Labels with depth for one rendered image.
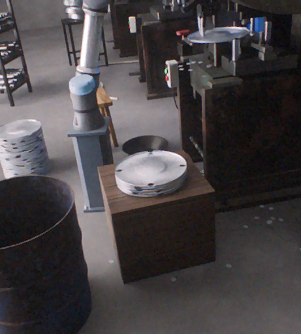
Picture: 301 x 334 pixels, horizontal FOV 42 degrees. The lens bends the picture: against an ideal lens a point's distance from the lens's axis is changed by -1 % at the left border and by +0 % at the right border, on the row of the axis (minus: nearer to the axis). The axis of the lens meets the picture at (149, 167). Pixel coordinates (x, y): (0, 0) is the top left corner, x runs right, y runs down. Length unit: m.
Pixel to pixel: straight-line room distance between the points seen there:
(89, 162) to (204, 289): 0.81
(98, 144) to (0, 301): 0.87
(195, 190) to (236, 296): 0.43
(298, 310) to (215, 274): 0.34
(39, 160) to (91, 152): 0.64
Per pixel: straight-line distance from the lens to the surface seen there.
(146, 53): 3.50
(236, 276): 1.67
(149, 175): 1.54
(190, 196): 1.49
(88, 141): 1.89
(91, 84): 1.85
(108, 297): 1.63
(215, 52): 1.96
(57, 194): 1.50
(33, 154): 2.46
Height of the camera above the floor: 1.17
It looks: 29 degrees down
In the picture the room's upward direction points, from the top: 6 degrees counter-clockwise
